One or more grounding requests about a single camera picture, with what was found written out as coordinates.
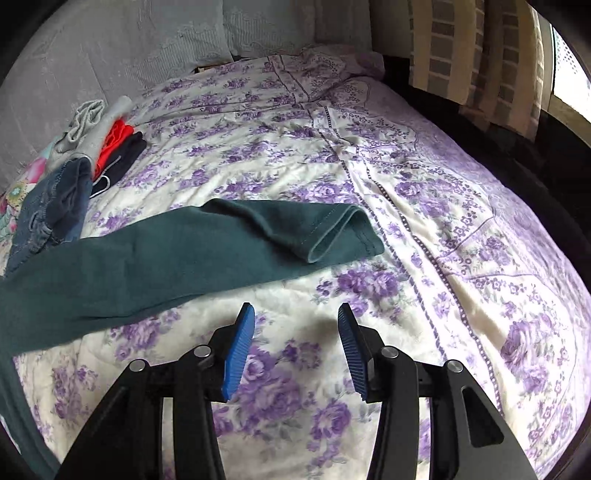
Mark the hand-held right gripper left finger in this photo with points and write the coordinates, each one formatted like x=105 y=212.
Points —
x=240 y=341

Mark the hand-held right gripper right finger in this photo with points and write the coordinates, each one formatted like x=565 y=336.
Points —
x=350 y=350

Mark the dark green pants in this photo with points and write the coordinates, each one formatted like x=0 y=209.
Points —
x=138 y=267

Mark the purple floral bedspread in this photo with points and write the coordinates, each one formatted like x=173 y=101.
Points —
x=323 y=138

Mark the black garment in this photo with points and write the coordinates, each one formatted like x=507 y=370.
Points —
x=122 y=157

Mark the blue denim jeans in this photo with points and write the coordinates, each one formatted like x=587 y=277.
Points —
x=51 y=203

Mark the red garment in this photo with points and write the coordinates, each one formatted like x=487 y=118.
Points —
x=115 y=138

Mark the grey garment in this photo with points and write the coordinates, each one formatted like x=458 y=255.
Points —
x=87 y=124

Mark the colourful floral blanket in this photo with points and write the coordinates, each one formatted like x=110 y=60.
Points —
x=23 y=180

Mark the beige checked curtain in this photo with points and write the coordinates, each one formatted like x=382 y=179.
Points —
x=461 y=46

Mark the grey lace cover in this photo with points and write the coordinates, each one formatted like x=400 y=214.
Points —
x=115 y=41

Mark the window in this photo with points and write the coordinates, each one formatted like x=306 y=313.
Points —
x=570 y=69

